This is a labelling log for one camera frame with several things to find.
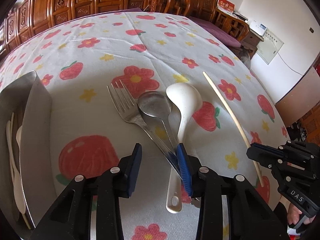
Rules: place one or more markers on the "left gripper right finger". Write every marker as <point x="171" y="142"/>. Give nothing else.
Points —
<point x="186" y="169"/>

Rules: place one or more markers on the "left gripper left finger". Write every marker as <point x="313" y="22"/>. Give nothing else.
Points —
<point x="132" y="169"/>

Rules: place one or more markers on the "silver metal fork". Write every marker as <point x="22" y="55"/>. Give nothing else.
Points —
<point x="128" y="110"/>

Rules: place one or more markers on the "silver metal spoon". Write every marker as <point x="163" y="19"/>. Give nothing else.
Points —
<point x="157" y="105"/>

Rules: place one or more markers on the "white ceramic soup spoon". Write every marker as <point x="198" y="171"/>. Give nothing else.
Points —
<point x="188" y="100"/>

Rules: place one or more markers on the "person's right hand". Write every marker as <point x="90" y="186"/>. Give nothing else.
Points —
<point x="293" y="215"/>

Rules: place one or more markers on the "metal utensil tray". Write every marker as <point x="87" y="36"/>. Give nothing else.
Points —
<point x="34" y="159"/>

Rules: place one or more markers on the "white spoon in tray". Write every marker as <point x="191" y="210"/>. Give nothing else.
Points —
<point x="20" y="201"/>

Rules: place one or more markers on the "floral strawberry tablecloth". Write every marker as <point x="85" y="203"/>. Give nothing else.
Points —
<point x="76" y="61"/>

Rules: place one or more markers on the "chopstick in tray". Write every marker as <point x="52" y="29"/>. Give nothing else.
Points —
<point x="13" y="168"/>

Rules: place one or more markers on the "wooden side table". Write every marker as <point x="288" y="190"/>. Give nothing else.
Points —
<point x="237" y="29"/>

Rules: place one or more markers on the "purple seat cushion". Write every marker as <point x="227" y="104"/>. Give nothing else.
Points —
<point x="223" y="37"/>

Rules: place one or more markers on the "white router box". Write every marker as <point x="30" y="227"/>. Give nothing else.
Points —
<point x="258" y="28"/>

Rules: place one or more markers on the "wooden armchair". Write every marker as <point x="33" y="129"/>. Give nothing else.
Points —
<point x="175" y="7"/>

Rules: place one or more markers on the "red gift box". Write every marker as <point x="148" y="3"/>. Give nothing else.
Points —
<point x="226" y="6"/>

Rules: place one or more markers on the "white wall panel box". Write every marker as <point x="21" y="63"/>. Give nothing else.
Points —
<point x="269" y="47"/>

